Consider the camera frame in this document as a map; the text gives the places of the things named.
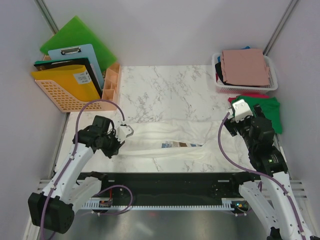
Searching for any white printed t shirt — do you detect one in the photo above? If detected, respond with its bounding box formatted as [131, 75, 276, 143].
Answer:
[111, 119, 244, 164]

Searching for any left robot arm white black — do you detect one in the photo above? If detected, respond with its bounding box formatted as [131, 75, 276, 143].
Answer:
[28, 115, 134, 234]

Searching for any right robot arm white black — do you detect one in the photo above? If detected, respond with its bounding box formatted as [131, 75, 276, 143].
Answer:
[217, 99, 318, 240]

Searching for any red t shirt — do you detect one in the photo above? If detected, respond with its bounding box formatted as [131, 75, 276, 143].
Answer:
[228, 93, 269, 104]

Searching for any green t shirt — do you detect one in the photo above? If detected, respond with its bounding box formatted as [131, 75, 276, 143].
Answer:
[231, 95, 283, 134]

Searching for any white laundry basket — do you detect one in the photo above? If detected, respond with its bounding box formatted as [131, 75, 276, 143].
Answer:
[211, 52, 278, 94]

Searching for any orange mesh file holder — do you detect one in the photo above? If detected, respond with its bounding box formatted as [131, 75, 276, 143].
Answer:
[34, 55, 111, 113]

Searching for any pink folded t shirt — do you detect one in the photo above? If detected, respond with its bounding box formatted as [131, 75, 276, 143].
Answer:
[220, 48, 269, 87]

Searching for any black garment in basket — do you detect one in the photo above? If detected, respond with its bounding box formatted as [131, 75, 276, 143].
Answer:
[214, 62, 223, 83]

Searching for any peach compartment organizer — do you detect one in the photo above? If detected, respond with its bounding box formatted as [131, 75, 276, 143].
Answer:
[102, 62, 122, 105]

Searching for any yellow folder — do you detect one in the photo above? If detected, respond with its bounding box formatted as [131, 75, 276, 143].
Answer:
[31, 64, 102, 102]

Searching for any light blue clipboard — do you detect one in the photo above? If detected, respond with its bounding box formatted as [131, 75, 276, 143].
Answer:
[48, 44, 105, 89]

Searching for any black folder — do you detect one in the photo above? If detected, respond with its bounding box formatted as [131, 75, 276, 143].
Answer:
[33, 57, 103, 82]

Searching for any green plastic board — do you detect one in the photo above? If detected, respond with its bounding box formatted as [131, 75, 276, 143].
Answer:
[40, 16, 117, 71]

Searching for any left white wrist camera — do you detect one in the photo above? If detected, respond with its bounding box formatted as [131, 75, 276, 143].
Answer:
[115, 124, 134, 143]

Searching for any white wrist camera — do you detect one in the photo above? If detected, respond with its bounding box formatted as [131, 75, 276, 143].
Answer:
[115, 124, 134, 143]
[228, 99, 254, 123]

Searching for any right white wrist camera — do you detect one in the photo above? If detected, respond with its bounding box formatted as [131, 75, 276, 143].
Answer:
[228, 99, 254, 123]

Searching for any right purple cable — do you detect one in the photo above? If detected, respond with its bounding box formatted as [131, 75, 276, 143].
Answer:
[217, 112, 307, 240]

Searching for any purple cable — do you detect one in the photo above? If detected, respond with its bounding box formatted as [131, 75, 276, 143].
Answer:
[39, 99, 133, 240]
[217, 112, 307, 240]

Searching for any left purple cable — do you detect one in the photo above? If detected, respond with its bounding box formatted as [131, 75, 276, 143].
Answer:
[39, 99, 133, 240]

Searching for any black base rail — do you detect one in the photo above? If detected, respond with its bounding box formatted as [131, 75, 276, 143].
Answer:
[77, 171, 263, 207]

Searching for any white cable duct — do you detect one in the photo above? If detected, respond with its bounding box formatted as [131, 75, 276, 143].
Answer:
[81, 198, 234, 211]

